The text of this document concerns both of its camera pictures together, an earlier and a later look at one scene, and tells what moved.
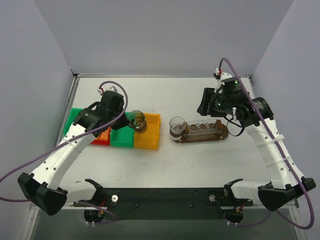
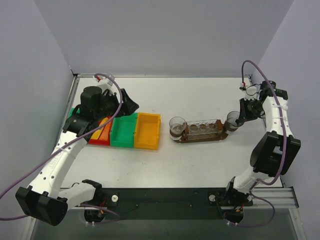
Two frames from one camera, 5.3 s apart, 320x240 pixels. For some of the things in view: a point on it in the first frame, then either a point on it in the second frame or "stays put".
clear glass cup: (136, 120) → (230, 124)
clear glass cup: (177, 126) stays put
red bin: (103, 142) stays put
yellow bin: (149, 139) stays put
